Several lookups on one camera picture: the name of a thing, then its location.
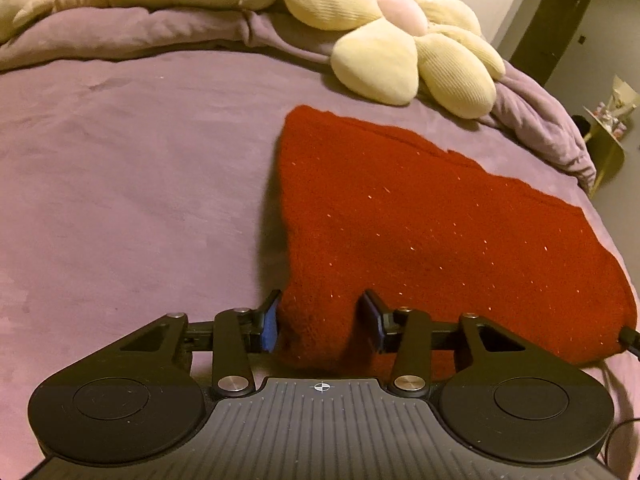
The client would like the cream flower pillow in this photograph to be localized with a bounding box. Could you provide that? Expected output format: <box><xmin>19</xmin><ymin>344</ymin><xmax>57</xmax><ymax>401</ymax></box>
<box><xmin>280</xmin><ymin>0</ymin><xmax>507</xmax><ymax>120</ymax></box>

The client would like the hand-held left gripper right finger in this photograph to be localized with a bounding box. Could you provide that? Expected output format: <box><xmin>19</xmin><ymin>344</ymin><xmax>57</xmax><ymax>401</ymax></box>
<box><xmin>362</xmin><ymin>290</ymin><xmax>526</xmax><ymax>398</ymax></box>

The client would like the wrapped gift bouquet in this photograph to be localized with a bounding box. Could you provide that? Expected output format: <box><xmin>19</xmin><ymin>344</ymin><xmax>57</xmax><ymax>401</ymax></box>
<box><xmin>594</xmin><ymin>75</ymin><xmax>639</xmax><ymax>137</ymax></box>

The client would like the purple crumpled duvet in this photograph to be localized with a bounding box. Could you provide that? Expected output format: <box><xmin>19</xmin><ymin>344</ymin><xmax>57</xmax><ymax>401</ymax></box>
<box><xmin>0</xmin><ymin>0</ymin><xmax>599</xmax><ymax>196</ymax></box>

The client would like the small yellow side table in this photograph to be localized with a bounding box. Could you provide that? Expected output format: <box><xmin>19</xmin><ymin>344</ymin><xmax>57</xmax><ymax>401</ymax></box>
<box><xmin>582</xmin><ymin>105</ymin><xmax>627</xmax><ymax>192</ymax></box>

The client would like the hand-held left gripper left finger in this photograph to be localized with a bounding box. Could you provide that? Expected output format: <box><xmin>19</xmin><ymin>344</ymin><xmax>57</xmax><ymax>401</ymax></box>
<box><xmin>120</xmin><ymin>289</ymin><xmax>282</xmax><ymax>399</ymax></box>

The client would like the red knit cardigan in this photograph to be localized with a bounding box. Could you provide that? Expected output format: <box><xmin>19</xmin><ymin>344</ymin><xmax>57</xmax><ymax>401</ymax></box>
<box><xmin>270</xmin><ymin>105</ymin><xmax>639</xmax><ymax>379</ymax></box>

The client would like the black cable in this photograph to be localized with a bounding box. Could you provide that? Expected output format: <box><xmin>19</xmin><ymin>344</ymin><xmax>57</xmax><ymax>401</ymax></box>
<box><xmin>600</xmin><ymin>326</ymin><xmax>640</xmax><ymax>466</ymax></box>

